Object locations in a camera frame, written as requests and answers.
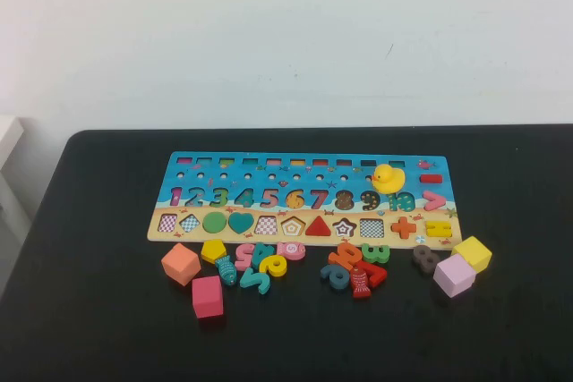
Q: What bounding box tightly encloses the yellow pentagon piece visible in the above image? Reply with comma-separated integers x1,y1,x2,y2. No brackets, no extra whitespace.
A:
200,239,227,266

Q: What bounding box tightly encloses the colourful number puzzle board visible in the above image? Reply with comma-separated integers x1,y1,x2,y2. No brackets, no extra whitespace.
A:
146,150,462,249

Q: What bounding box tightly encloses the red triangle piece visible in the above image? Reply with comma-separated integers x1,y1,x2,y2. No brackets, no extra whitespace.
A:
305,215,333,238

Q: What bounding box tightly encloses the teal heart piece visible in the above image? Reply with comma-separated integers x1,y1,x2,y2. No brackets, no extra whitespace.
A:
227,211,255,235

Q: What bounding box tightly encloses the teal number four piece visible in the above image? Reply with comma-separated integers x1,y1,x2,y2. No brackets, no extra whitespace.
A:
250,242,276,270

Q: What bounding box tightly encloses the green circle piece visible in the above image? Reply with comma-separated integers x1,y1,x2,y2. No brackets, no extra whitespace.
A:
201,211,227,234

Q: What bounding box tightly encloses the yellow number six piece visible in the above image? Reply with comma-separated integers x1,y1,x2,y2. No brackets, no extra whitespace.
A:
258,254,288,279

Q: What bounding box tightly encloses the pink number five piece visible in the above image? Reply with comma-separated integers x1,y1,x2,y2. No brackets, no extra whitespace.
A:
235,242,257,272

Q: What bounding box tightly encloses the orange number four piece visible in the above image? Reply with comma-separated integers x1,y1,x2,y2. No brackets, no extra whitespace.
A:
328,242,363,272

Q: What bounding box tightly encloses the teal number two piece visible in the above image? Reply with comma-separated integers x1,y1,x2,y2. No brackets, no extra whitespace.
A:
239,267,272,295

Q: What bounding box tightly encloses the blue number nine piece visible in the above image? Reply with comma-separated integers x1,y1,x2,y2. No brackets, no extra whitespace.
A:
320,263,351,293

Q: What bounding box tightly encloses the green number three piece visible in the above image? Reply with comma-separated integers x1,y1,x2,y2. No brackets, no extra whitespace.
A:
360,243,391,266

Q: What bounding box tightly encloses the orange plus sign piece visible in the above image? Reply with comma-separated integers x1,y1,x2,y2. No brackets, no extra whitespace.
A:
390,216,417,240

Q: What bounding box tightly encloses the red number seven piece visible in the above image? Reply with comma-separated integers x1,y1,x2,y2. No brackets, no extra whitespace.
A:
364,262,389,289

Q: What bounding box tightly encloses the pink greater-than sign piece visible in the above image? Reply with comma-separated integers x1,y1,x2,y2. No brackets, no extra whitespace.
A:
423,190,447,212

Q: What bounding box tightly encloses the yellow equals sign piece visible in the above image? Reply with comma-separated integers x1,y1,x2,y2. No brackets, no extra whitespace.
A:
424,220,451,238

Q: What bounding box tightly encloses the brown number eight piece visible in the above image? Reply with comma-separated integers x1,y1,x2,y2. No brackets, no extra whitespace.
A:
412,244,441,275

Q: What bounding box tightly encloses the pink wooden fish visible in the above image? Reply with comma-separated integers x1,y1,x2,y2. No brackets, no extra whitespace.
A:
275,241,307,261

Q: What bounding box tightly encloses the yellow rubber duck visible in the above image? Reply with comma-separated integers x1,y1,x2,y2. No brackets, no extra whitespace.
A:
371,163,406,196

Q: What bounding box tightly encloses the teal wooden fish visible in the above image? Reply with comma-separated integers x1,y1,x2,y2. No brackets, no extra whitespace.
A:
214,255,238,287

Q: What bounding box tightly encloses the red wooden fish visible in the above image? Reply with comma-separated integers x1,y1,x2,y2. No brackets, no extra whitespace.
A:
349,267,372,300

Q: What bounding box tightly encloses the orange wooden cube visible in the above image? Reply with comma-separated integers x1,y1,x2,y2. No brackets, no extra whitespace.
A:
160,242,202,286

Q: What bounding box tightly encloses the magenta wooden cube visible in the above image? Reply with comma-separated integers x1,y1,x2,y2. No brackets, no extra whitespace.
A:
192,275,225,320

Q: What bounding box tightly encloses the lilac wooden cube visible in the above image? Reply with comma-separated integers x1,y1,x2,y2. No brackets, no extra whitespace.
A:
432,253,476,299

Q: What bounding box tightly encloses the yellow wooden cube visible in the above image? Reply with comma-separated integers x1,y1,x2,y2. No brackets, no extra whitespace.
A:
451,235,493,274

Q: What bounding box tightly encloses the white side furniture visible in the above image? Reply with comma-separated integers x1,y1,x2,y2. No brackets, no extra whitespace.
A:
0,115,26,168

